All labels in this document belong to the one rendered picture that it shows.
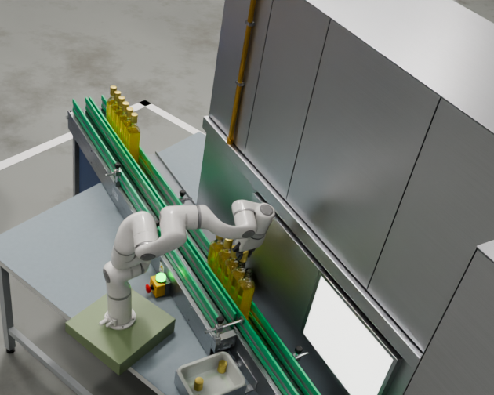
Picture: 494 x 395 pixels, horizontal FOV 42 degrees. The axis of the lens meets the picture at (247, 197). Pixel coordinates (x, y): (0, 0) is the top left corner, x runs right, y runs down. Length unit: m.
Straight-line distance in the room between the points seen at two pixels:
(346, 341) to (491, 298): 1.09
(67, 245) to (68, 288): 0.27
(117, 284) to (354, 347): 0.90
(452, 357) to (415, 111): 0.73
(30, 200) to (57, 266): 1.62
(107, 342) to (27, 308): 1.30
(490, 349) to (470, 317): 0.07
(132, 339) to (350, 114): 1.25
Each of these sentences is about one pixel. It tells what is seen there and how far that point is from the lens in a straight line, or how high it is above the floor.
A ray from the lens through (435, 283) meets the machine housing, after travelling 1.94.
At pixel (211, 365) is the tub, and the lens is 2.63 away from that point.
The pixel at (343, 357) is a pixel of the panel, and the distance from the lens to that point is 2.37.
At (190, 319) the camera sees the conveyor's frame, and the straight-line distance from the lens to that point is 2.76.
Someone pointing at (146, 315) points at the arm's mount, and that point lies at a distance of 2.72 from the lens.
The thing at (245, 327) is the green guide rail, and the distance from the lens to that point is 2.59.
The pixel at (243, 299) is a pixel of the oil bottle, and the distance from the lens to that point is 2.57.
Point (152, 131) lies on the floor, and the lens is 5.34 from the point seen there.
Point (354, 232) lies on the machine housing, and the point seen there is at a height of 1.55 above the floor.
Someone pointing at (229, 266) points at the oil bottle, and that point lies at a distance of 2.60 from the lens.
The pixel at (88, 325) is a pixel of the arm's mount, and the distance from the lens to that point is 2.70.
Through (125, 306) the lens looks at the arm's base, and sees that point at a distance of 2.61.
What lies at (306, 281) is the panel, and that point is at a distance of 2.41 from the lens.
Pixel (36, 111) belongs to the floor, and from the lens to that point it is 5.53.
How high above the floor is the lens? 2.86
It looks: 37 degrees down
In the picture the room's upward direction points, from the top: 11 degrees clockwise
